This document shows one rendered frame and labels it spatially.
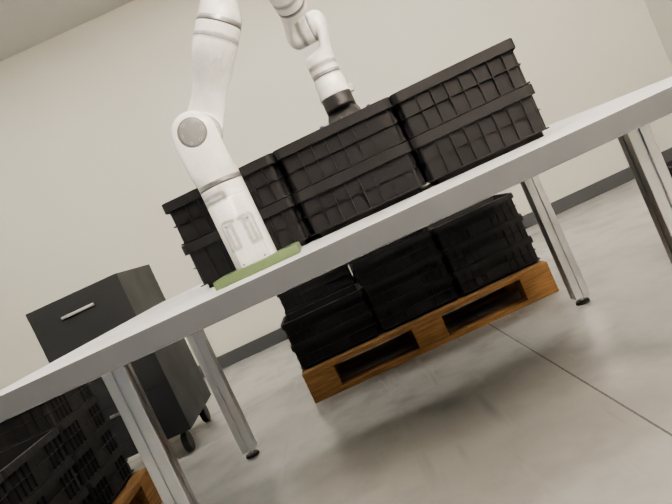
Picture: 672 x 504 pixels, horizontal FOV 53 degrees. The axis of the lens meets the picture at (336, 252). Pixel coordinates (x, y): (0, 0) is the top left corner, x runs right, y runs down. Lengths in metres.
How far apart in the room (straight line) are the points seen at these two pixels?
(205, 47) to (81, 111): 4.06
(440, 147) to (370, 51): 3.72
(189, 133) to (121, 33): 4.11
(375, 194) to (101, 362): 0.74
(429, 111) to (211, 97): 0.49
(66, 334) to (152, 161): 2.26
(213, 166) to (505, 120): 0.66
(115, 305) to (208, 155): 1.90
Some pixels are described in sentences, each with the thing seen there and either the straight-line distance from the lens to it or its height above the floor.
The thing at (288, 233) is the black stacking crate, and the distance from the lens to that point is 1.59.
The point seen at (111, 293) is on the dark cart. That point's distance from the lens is 3.19.
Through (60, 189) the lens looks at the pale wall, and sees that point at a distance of 5.44.
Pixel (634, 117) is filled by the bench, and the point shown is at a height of 0.68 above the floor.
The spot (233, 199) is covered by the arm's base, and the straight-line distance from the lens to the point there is 1.35.
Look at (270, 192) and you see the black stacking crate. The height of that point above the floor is 0.85.
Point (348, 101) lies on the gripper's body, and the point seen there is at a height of 0.97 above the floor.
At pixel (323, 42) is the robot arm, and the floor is 1.11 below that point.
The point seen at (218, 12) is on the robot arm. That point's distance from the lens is 1.41.
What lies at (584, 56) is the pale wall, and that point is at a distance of 5.61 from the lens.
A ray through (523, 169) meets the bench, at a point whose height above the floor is 0.68.
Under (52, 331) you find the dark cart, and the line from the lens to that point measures 3.30.
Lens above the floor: 0.75
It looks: 3 degrees down
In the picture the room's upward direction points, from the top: 25 degrees counter-clockwise
